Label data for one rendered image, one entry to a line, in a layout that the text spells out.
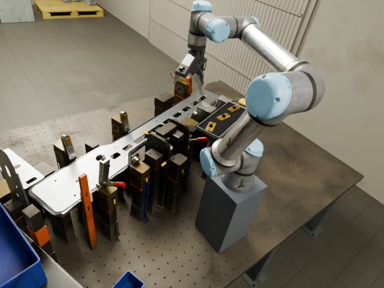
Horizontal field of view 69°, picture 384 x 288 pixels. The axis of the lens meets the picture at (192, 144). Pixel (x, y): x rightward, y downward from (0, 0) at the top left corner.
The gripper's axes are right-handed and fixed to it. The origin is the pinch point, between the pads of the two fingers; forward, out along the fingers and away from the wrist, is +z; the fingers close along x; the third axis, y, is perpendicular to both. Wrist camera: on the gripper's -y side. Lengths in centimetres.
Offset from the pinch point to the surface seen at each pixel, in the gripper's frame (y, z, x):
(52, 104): 79, 141, 222
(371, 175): 184, 119, -129
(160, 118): 24, 41, 28
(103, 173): -41.6, 25.2, 10.3
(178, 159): -8.5, 32.4, -5.0
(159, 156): -16.4, 28.4, 0.8
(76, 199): -50, 40, 19
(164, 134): -8.0, 21.7, 4.2
